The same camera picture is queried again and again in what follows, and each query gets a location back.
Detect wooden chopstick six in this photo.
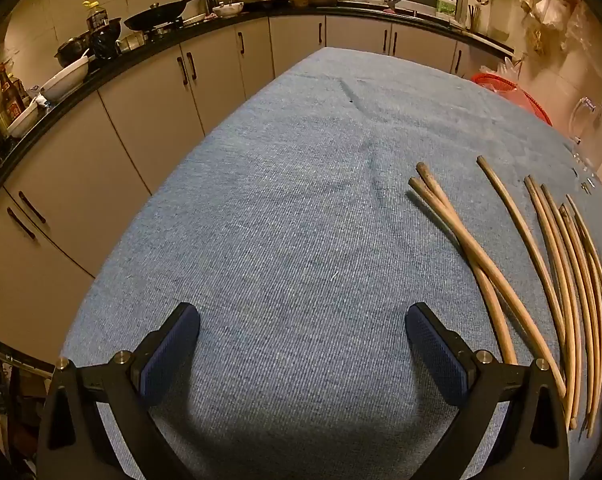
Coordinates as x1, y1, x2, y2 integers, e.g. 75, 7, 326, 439
559, 205, 602, 438

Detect wooden chopstick one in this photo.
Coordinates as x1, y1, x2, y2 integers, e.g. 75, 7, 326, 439
408, 177, 566, 398

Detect yellow cap oil bottle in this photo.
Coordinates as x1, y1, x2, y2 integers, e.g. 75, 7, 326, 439
83, 0, 108, 34

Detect lower kitchen cabinets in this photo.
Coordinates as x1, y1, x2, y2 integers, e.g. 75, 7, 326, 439
0, 9, 512, 365

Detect wooden chopstick three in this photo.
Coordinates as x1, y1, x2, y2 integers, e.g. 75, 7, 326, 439
476, 155, 566, 349

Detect white bowl on counter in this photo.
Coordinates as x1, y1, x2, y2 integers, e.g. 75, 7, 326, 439
40, 52, 90, 103

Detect wooden chopstick two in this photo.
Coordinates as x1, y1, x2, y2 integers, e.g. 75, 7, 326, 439
416, 162, 518, 364

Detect wooden chopstick five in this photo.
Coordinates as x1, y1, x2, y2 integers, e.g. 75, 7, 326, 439
540, 184, 593, 422

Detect blue table cloth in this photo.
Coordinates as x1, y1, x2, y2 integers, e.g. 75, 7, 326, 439
62, 48, 602, 479

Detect green detergent bottle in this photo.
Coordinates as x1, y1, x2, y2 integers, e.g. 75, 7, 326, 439
435, 0, 457, 18

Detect red plastic basket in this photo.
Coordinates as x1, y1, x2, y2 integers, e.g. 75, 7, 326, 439
470, 73, 552, 126

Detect clear glass pitcher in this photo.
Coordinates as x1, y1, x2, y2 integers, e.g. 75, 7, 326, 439
569, 96, 602, 174

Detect black wok pan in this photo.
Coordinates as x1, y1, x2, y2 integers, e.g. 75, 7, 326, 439
123, 0, 193, 32

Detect wooden chopstick four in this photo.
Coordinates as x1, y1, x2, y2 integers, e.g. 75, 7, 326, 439
524, 176, 582, 430

